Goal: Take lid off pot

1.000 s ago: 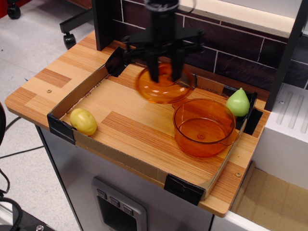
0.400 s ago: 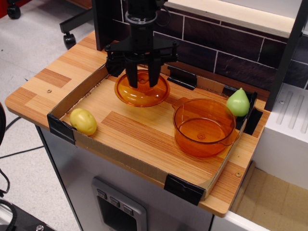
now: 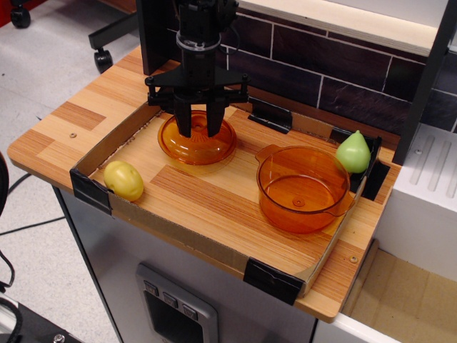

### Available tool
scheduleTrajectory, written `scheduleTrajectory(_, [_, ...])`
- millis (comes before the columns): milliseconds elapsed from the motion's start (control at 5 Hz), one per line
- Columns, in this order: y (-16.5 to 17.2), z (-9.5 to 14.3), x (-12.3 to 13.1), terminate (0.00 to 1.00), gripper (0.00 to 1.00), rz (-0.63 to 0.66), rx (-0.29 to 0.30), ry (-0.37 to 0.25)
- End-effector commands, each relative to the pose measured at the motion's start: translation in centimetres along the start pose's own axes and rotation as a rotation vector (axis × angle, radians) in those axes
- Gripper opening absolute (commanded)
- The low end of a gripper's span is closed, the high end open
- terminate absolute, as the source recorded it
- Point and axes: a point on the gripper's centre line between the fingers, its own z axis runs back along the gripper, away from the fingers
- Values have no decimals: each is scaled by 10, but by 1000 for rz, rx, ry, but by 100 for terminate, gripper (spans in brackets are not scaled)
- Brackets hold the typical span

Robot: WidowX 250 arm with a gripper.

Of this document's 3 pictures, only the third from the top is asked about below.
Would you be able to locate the green toy pear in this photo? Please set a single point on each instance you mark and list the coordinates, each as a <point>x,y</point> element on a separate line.
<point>354,153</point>

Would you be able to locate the cardboard fence with black tape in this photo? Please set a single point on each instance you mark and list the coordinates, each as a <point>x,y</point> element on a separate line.
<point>212,211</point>

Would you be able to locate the light wood shelf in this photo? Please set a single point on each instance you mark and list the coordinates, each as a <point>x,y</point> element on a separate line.
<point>359,24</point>

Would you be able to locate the orange transparent pot lid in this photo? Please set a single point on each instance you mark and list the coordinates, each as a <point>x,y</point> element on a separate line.
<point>199,148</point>

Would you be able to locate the white toy sink unit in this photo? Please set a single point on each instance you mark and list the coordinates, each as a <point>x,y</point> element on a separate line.
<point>406,288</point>

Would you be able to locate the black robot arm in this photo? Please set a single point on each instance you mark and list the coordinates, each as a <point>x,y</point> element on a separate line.
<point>201,24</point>

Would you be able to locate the black vertical post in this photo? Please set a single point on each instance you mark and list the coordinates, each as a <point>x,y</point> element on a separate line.
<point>158,25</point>
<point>430,73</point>

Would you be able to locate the orange transparent pot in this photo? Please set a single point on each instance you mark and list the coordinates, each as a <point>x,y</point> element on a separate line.
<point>302,189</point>

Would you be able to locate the grey toy oven front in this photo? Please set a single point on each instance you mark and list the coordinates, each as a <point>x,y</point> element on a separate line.
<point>175,314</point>

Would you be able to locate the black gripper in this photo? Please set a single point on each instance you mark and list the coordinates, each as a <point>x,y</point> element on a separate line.
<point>199,79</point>

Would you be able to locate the black office chair base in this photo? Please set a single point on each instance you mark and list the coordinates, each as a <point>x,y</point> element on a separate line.
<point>21,19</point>

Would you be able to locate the black vertical post right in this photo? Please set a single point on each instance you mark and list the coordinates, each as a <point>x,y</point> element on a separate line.
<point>430,73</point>

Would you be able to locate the yellow toy potato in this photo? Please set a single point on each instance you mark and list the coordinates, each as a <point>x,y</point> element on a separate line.
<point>123,180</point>

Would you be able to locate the black vertical post left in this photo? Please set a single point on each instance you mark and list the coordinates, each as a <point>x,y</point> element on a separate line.
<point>158,25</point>

